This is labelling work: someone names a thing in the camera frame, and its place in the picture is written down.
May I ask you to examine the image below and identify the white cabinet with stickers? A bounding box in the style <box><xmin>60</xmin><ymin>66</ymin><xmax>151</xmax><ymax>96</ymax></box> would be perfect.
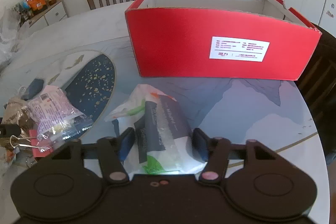
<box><xmin>319</xmin><ymin>0</ymin><xmax>336</xmax><ymax>31</ymax></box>

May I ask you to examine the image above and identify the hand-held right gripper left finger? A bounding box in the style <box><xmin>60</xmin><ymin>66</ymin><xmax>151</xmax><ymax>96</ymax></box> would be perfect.
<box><xmin>50</xmin><ymin>127</ymin><xmax>137</xmax><ymax>185</ymax></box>

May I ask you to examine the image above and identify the white low cabinet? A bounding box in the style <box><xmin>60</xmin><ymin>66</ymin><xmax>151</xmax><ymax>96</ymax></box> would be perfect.
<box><xmin>20</xmin><ymin>0</ymin><xmax>68</xmax><ymax>29</ymax></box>

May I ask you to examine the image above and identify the dark blue pouch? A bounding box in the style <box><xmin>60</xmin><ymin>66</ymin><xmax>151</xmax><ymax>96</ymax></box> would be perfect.
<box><xmin>21</xmin><ymin>78</ymin><xmax>45</xmax><ymax>101</ymax></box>

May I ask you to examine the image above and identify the brown snack packet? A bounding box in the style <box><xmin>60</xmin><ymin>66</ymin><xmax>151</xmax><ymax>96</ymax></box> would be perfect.
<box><xmin>4</xmin><ymin>97</ymin><xmax>36</xmax><ymax>130</ymax></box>

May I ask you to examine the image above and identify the red cardboard box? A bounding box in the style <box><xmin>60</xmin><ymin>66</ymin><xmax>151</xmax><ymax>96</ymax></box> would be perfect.
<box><xmin>125</xmin><ymin>0</ymin><xmax>323</xmax><ymax>81</ymax></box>

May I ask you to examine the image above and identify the grey tissue packet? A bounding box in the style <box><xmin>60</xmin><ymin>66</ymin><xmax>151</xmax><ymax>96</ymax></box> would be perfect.
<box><xmin>134</xmin><ymin>97</ymin><xmax>193</xmax><ymax>161</ymax></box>

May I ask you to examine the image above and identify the clear plastic bag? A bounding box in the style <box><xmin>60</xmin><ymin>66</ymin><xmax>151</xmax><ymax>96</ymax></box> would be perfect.
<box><xmin>0</xmin><ymin>7</ymin><xmax>23</xmax><ymax>67</ymax></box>

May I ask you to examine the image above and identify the white plastic bag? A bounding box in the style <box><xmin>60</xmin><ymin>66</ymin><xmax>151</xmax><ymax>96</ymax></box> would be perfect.
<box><xmin>104</xmin><ymin>84</ymin><xmax>210</xmax><ymax>176</ymax></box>

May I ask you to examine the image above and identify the red binder clip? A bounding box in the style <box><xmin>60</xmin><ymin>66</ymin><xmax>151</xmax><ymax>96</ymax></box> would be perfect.
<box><xmin>9</xmin><ymin>130</ymin><xmax>54</xmax><ymax>160</ymax></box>

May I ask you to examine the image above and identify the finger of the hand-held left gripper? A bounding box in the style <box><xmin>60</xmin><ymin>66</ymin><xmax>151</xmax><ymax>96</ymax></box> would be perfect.
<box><xmin>0</xmin><ymin>123</ymin><xmax>21</xmax><ymax>136</ymax></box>

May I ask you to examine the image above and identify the printed marble desktop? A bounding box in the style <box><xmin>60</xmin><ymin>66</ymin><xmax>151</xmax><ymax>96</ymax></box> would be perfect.
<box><xmin>0</xmin><ymin>1</ymin><xmax>331</xmax><ymax>224</ymax></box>

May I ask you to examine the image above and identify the dark chair with black jacket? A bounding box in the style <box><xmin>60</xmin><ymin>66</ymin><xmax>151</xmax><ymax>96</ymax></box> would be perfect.
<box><xmin>295</xmin><ymin>23</ymin><xmax>336</xmax><ymax>159</ymax></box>

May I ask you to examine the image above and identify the pink printed snack packet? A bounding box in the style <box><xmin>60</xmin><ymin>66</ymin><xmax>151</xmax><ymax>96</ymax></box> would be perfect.
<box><xmin>28</xmin><ymin>85</ymin><xmax>93</xmax><ymax>152</ymax></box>

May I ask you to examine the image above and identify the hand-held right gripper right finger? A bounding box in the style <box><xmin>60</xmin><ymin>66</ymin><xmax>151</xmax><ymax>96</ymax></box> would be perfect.
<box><xmin>192</xmin><ymin>128</ymin><xmax>279</xmax><ymax>185</ymax></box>

